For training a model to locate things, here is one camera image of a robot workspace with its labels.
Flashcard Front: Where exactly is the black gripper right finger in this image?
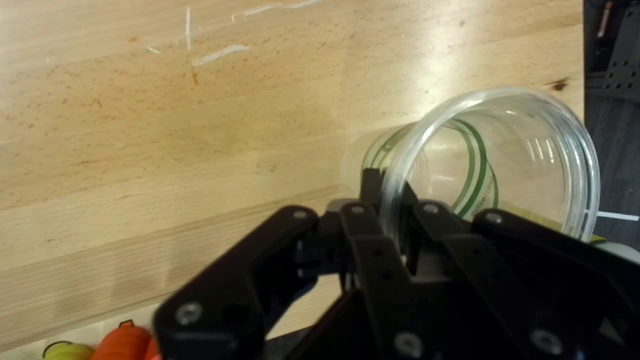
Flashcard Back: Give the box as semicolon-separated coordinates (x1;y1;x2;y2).
397;180;640;360

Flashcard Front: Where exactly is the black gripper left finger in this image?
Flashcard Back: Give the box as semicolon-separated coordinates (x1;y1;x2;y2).
151;165;437;360

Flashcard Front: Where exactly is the clear plastic cup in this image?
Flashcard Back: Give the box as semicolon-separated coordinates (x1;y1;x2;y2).
358;118;503;221
379;87;603;244

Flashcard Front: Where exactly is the orange red toy vegetable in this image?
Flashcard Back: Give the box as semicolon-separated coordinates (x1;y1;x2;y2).
91;317;157;360

